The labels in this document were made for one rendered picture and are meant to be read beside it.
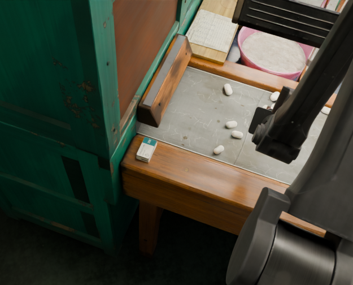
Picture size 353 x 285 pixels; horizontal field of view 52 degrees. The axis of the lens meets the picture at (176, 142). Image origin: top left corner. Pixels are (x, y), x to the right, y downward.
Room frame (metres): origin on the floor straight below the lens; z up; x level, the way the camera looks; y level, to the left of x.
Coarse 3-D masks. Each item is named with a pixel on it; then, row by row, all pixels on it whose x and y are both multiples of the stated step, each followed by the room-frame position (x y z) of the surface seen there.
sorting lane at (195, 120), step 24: (192, 72) 0.82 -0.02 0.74; (192, 96) 0.73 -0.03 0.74; (216, 96) 0.74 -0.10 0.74; (240, 96) 0.76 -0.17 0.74; (264, 96) 0.77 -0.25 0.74; (168, 120) 0.62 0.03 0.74; (192, 120) 0.64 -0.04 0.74; (216, 120) 0.65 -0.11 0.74; (240, 120) 0.66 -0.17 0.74; (192, 144) 0.55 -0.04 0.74; (216, 144) 0.57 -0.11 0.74; (240, 144) 0.58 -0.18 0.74; (312, 144) 0.62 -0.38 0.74; (240, 168) 0.50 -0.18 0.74; (264, 168) 0.52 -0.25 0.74; (288, 168) 0.53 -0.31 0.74
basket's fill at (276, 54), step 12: (252, 36) 1.05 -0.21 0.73; (264, 36) 1.06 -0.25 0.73; (276, 36) 1.07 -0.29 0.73; (252, 48) 0.99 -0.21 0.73; (264, 48) 0.99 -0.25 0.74; (276, 48) 1.01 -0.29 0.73; (288, 48) 1.01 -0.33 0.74; (300, 48) 1.03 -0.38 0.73; (252, 60) 0.93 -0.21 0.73; (264, 60) 0.94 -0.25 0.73; (276, 60) 0.95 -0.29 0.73; (288, 60) 0.96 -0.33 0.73; (300, 60) 0.97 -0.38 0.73; (288, 72) 0.90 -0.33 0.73
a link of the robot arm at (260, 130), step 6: (282, 90) 0.51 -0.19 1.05; (288, 90) 0.50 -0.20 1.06; (282, 96) 0.50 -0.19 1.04; (288, 96) 0.48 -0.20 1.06; (276, 102) 0.50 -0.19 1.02; (282, 102) 0.49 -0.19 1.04; (276, 108) 0.49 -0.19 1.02; (258, 126) 0.43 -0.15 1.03; (264, 126) 0.44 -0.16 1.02; (258, 132) 0.41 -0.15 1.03; (252, 138) 0.41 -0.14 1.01; (258, 138) 0.40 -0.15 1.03; (258, 144) 0.40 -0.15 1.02
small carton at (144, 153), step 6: (144, 138) 0.52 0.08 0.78; (144, 144) 0.50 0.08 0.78; (150, 144) 0.50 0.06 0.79; (156, 144) 0.52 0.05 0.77; (138, 150) 0.48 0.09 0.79; (144, 150) 0.48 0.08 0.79; (150, 150) 0.49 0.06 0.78; (138, 156) 0.47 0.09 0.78; (144, 156) 0.47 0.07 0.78; (150, 156) 0.47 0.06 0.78
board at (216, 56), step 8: (208, 0) 1.15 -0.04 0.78; (216, 0) 1.16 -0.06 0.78; (224, 0) 1.16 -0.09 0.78; (232, 0) 1.17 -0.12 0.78; (200, 8) 1.09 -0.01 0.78; (208, 8) 1.10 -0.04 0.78; (216, 8) 1.11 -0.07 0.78; (224, 8) 1.12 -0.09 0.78; (232, 8) 1.12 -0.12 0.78; (232, 16) 1.08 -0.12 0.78; (232, 40) 0.96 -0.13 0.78; (192, 48) 0.89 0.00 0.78; (200, 48) 0.90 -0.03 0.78; (208, 48) 0.90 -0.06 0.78; (200, 56) 0.87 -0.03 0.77; (208, 56) 0.87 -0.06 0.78; (216, 56) 0.87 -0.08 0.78; (224, 56) 0.88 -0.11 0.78
